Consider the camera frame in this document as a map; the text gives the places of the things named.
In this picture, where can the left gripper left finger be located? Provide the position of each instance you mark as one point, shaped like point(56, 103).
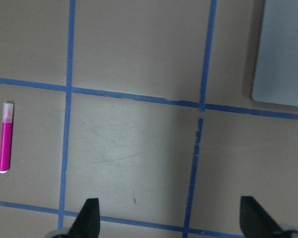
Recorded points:
point(87, 223)

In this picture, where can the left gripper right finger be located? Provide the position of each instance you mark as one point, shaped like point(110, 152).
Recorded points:
point(255, 222)

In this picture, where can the pink highlighter pen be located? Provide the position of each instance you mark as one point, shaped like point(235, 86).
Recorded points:
point(6, 137)

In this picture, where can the silver closed laptop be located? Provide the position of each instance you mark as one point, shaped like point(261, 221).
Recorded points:
point(276, 71)

